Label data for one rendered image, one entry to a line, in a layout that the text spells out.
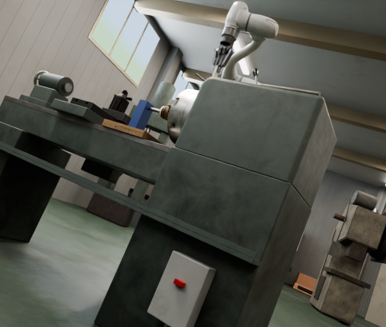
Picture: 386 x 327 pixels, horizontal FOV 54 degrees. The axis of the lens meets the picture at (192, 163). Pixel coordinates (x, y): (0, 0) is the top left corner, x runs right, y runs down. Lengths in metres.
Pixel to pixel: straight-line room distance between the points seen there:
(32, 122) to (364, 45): 4.77
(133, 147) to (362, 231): 6.30
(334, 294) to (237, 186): 6.21
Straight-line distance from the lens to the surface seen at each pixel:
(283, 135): 1.61
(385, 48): 6.13
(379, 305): 12.62
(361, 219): 7.83
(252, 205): 1.55
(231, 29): 2.20
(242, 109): 1.72
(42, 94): 2.83
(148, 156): 1.92
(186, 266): 1.54
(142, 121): 2.24
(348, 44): 6.14
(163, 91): 7.57
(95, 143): 2.17
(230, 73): 2.55
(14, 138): 2.62
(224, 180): 1.62
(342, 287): 7.71
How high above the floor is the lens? 0.57
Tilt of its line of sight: 8 degrees up
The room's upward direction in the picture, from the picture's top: 23 degrees clockwise
